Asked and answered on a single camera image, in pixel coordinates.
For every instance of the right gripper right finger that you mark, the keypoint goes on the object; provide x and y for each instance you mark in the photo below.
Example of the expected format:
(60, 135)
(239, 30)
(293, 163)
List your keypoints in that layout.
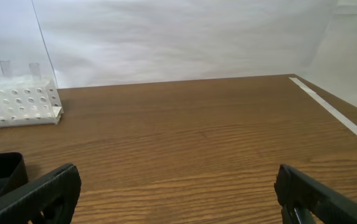
(309, 196)

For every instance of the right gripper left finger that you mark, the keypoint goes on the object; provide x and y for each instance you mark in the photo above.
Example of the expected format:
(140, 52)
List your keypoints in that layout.
(41, 193)

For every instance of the clear test tube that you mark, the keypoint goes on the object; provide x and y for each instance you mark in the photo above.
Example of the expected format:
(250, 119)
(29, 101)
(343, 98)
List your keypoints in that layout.
(5, 68)

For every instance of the white test tube rack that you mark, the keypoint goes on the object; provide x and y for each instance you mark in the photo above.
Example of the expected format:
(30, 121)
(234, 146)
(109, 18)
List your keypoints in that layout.
(19, 102)

